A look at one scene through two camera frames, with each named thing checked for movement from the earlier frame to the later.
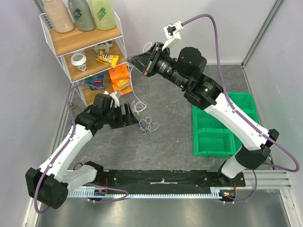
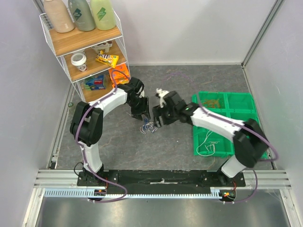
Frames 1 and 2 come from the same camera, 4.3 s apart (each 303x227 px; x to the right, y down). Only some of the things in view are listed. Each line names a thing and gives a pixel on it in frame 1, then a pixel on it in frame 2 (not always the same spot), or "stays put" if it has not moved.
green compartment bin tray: x=212 y=137 stays put
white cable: x=135 y=99 → x=215 y=142
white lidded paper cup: x=79 y=60 stays put
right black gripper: x=153 y=60 → x=160 y=114
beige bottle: x=59 y=15 stays put
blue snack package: x=98 y=81 stays put
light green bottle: x=103 y=13 stays put
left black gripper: x=130 y=120 → x=144 y=109
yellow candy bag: x=110 y=60 stays put
